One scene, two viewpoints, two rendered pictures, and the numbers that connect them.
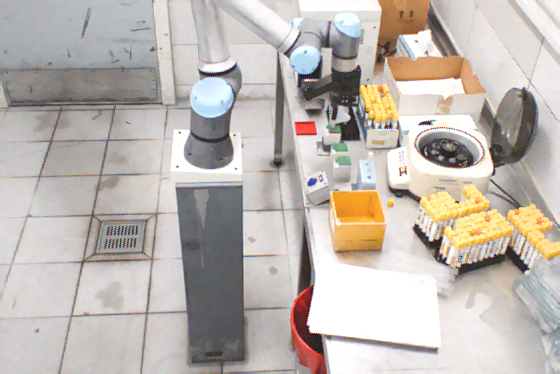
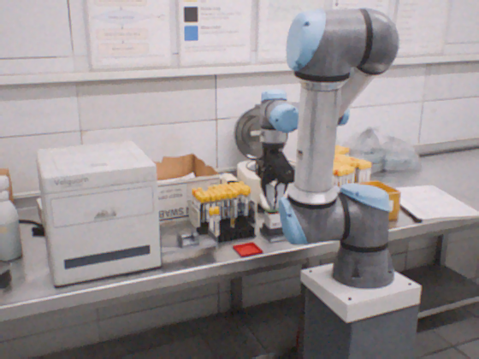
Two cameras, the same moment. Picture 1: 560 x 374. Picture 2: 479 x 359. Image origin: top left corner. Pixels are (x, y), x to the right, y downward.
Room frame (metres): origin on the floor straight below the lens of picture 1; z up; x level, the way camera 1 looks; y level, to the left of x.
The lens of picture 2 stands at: (2.24, 1.25, 1.55)
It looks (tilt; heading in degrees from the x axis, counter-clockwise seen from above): 18 degrees down; 253
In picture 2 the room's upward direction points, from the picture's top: straight up
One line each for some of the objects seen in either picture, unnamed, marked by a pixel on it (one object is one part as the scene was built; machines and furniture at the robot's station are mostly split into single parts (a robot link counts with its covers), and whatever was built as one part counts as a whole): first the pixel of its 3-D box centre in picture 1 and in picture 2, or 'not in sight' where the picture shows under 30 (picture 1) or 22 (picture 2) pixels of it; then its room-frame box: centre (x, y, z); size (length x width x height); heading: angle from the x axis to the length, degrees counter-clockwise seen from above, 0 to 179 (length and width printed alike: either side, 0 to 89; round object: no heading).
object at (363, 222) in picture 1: (356, 220); (371, 202); (1.30, -0.21, 0.93); 0.13 x 0.13 x 0.10; 5
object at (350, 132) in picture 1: (344, 111); (225, 218); (1.83, -0.20, 0.93); 0.17 x 0.09 x 0.11; 6
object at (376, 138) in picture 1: (376, 121); (222, 211); (1.81, -0.30, 0.91); 0.20 x 0.10 x 0.07; 6
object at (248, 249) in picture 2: (305, 128); (247, 249); (1.79, -0.07, 0.88); 0.07 x 0.07 x 0.01; 6
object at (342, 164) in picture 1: (342, 168); not in sight; (1.55, -0.18, 0.91); 0.05 x 0.04 x 0.07; 96
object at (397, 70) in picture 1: (430, 93); (174, 186); (1.93, -0.49, 0.95); 0.29 x 0.25 x 0.15; 96
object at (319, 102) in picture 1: (311, 86); (180, 242); (1.99, -0.09, 0.92); 0.21 x 0.07 x 0.05; 6
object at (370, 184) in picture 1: (365, 184); not in sight; (1.46, -0.24, 0.92); 0.10 x 0.07 x 0.10; 1
